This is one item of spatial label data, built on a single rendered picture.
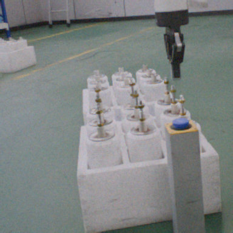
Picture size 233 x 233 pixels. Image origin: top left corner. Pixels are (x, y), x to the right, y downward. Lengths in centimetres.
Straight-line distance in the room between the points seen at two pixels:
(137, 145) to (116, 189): 13
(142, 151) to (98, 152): 12
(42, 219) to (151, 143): 42
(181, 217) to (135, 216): 18
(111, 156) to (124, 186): 9
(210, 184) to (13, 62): 282
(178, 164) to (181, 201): 10
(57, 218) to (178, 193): 43
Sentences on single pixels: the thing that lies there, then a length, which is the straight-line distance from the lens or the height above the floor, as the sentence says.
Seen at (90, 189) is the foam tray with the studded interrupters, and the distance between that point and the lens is 107.
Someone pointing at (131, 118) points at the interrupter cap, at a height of 25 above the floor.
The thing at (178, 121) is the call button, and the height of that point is 33.
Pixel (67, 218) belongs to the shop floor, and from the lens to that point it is 123.
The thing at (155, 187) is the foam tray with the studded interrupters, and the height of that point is 11.
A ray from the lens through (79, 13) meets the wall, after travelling 861.
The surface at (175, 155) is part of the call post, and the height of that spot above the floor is 26.
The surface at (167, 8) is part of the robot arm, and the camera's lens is 83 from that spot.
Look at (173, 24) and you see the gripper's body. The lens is 84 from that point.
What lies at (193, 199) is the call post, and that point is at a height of 14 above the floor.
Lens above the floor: 65
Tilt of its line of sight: 15 degrees down
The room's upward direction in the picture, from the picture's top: 5 degrees counter-clockwise
